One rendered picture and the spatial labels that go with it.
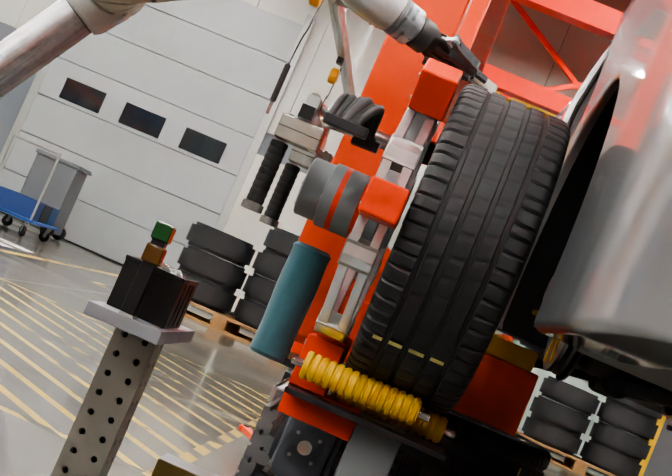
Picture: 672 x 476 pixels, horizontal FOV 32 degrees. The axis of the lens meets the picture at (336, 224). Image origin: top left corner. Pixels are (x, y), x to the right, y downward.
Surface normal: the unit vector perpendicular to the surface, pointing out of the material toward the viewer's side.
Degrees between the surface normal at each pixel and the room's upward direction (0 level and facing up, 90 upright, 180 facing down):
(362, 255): 90
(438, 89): 125
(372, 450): 90
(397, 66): 90
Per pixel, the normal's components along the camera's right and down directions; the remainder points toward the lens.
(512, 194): 0.09, -0.38
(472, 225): -0.01, -0.14
